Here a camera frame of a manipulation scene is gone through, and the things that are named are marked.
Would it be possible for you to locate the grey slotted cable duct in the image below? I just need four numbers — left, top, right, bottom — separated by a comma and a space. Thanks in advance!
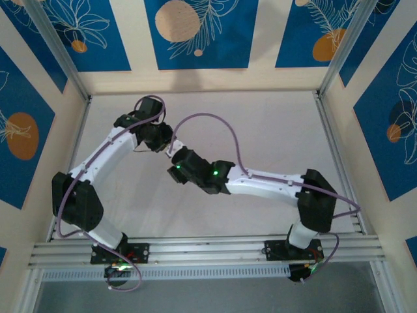
42, 264, 291, 281

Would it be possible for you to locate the aluminium mounting rail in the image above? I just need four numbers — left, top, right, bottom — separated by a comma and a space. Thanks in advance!
27, 235, 387, 270

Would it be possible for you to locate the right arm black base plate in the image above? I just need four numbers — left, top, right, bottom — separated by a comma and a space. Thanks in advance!
263, 240, 325, 261

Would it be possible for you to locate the aluminium frame bar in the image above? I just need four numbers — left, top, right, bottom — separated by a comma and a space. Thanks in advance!
369, 260, 400, 313
18, 267, 45, 313

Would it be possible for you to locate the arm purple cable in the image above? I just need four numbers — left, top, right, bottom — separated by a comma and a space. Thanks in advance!
55, 95, 166, 291
169, 113, 362, 284

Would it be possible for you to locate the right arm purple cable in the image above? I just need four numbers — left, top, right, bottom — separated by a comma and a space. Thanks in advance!
169, 113, 362, 284

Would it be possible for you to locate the black controller board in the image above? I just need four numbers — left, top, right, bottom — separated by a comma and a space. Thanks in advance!
288, 262, 322, 284
104, 263, 135, 280

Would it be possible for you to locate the aluminium table side rail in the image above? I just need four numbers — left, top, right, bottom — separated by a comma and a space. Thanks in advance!
313, 91, 369, 235
47, 96, 93, 242

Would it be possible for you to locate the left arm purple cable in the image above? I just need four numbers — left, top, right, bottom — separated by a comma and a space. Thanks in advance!
55, 95, 166, 291

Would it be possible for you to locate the aluminium corner post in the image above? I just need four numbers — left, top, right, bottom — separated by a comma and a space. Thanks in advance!
24, 0, 92, 102
317, 0, 381, 98

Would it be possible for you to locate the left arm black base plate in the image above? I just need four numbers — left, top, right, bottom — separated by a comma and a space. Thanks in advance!
90, 243, 151, 265

